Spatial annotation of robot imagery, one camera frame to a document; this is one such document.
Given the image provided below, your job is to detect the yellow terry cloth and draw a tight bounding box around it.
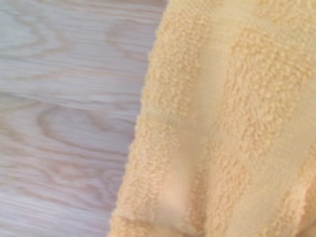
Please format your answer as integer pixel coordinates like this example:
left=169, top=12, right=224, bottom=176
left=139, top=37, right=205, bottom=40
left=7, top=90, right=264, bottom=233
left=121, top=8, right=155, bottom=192
left=108, top=0, right=316, bottom=237

